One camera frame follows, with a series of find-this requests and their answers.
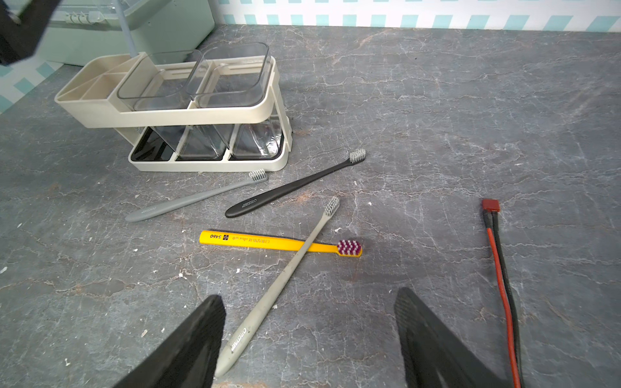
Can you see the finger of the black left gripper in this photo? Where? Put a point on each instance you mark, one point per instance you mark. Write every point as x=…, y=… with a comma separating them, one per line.
x=21, y=33

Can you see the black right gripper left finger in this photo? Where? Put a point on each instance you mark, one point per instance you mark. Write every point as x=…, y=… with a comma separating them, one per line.
x=188, y=357

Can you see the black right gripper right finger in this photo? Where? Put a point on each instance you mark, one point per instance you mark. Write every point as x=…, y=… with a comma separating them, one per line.
x=433, y=355

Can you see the beige toothbrush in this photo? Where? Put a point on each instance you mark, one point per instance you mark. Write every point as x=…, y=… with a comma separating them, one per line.
x=248, y=328

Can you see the yellow toothbrush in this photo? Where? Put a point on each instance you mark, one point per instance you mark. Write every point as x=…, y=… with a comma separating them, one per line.
x=344, y=248

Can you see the grey toothbrush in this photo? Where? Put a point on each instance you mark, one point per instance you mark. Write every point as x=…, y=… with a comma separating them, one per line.
x=254, y=177

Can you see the black toothbrush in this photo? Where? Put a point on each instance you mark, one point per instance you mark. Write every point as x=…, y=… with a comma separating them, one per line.
x=254, y=203

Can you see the beige toothbrush holder rack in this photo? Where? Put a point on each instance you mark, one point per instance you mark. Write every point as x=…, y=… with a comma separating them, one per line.
x=217, y=110

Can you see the green storage box clear lid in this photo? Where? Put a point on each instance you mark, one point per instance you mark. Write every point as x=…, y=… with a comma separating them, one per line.
x=80, y=31

